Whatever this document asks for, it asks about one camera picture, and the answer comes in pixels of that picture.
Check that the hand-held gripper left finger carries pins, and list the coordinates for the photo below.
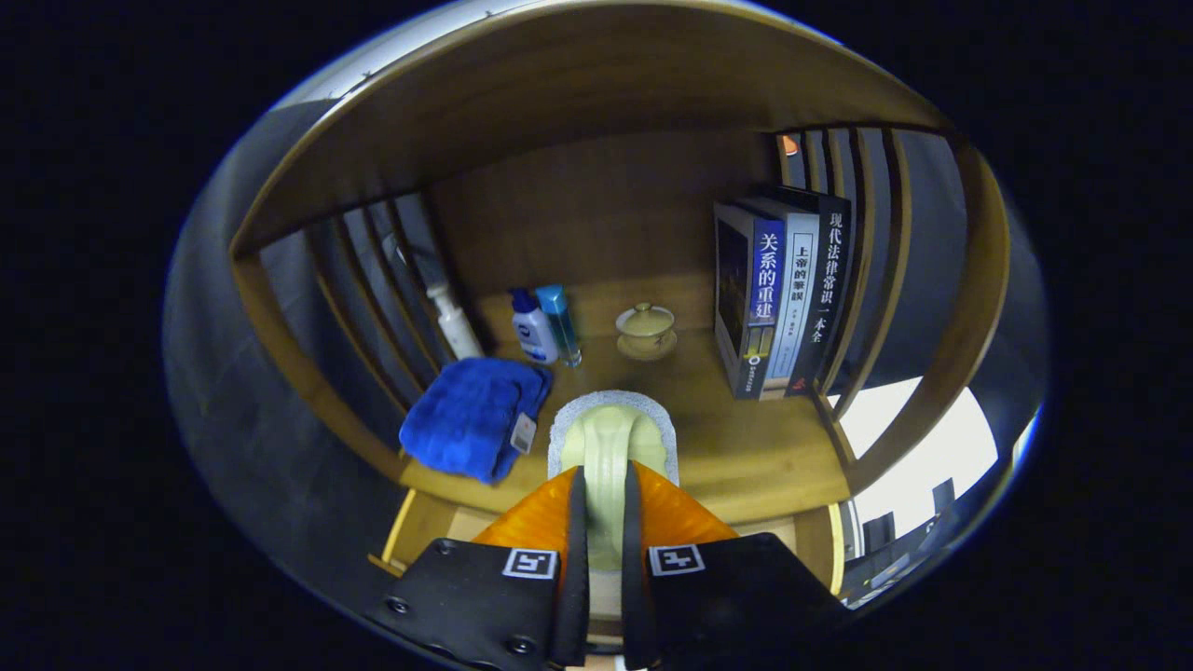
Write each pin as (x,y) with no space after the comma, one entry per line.
(576,578)

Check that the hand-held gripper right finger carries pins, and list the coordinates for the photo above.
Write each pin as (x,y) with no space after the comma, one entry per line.
(634,578)

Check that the pale green scrub brush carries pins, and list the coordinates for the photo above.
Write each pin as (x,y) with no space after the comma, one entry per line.
(610,438)

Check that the wooden drawer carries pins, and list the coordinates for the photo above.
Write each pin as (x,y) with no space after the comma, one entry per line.
(429,531)

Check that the wooden countertop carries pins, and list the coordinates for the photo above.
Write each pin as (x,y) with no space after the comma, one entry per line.
(746,447)

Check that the wooden cabinet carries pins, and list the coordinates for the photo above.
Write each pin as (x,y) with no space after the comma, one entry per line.
(596,214)

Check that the blue towel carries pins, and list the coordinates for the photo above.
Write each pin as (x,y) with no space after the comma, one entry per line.
(466,419)

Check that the white bottle with blue cap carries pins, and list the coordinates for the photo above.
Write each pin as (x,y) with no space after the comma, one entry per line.
(534,331)

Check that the beige lidded teacup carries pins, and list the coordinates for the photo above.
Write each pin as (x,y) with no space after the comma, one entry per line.
(646,326)

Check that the clear blue bottle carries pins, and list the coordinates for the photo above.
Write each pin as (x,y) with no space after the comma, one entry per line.
(559,321)

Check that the white pump bottle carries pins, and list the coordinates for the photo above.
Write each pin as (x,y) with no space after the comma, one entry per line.
(457,331)

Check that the white spine book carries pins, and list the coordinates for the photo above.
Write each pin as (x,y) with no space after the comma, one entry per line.
(797,298)

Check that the black spine book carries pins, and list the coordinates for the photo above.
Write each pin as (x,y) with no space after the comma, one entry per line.
(829,280)

